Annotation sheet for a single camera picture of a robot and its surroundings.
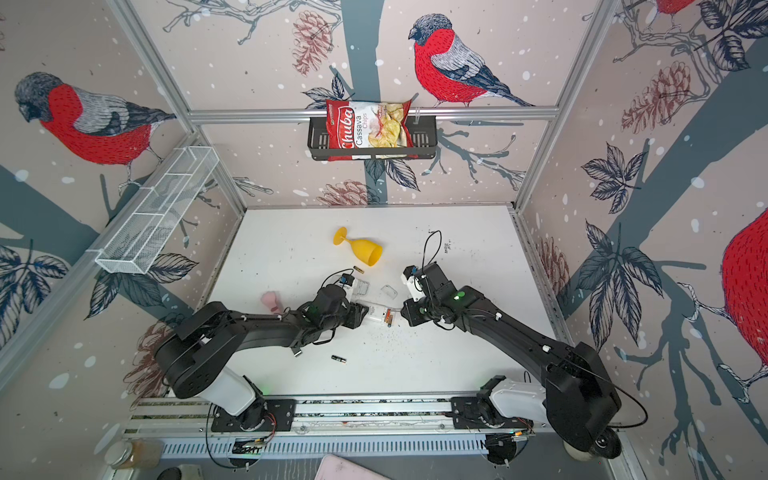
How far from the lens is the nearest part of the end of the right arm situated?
0.59 m

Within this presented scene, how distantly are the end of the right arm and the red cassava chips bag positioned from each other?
403 millimetres

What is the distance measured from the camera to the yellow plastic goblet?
1.00 metres

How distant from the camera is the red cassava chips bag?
87 cm

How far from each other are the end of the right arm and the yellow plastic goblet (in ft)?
0.81
